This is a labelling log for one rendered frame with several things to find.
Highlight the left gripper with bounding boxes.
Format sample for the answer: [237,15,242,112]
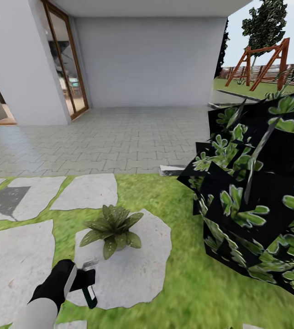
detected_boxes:
[69,269,96,292]

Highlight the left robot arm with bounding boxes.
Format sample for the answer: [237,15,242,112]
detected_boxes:
[12,256,99,329]

